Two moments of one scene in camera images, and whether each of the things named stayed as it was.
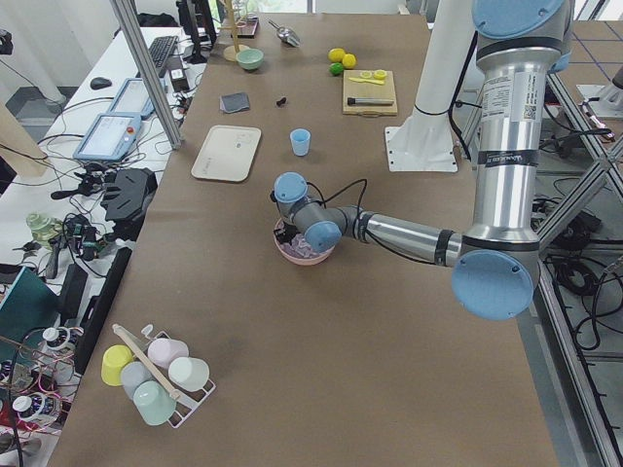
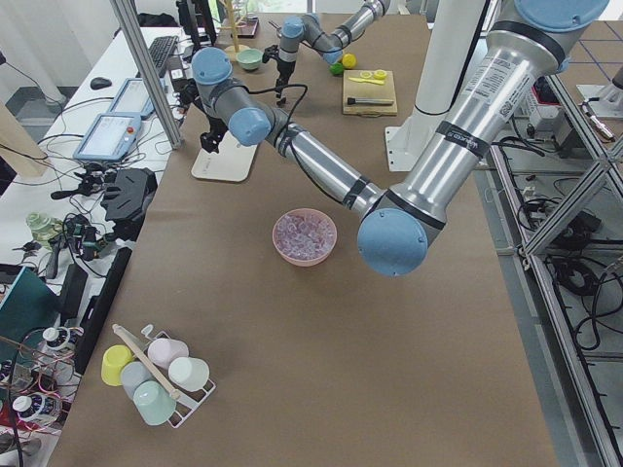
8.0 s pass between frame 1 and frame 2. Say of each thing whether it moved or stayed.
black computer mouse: stayed
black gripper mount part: stayed
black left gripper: moved
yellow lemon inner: stayed
